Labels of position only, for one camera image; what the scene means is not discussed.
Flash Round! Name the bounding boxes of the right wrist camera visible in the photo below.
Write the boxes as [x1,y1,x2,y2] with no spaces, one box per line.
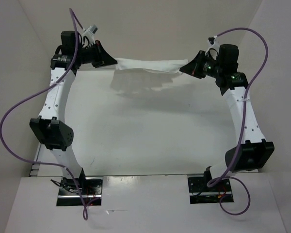
[206,35,220,52]

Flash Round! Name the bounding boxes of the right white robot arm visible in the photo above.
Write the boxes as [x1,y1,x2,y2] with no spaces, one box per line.
[180,44,275,191]

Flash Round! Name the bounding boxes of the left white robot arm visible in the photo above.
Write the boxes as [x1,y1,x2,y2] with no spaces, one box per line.
[30,31,117,194]

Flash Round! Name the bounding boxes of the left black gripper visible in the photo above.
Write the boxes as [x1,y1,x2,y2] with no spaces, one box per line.
[75,40,117,68]

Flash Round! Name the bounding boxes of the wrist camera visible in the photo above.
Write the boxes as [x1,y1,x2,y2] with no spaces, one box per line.
[82,25,97,45]
[206,35,220,52]

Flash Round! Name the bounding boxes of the purple cable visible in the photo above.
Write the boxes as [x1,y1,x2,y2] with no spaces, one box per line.
[206,27,269,216]
[0,7,89,221]

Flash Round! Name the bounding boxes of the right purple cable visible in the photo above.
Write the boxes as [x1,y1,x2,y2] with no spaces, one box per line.
[206,27,269,216]

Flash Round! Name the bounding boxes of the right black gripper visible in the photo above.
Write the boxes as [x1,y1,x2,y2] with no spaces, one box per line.
[181,50,223,79]

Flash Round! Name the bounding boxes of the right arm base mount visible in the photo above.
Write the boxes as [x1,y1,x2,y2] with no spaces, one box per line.
[187,174,234,204]

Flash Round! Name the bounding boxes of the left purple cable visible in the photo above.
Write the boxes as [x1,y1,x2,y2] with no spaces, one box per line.
[0,7,89,221]

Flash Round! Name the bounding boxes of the white fabric skirt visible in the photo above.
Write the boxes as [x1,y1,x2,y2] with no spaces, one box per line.
[110,58,189,93]

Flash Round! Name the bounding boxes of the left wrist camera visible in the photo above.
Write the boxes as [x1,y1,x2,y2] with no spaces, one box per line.
[82,25,97,45]

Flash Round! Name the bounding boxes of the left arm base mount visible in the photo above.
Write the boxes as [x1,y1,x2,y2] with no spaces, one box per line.
[50,176,103,206]

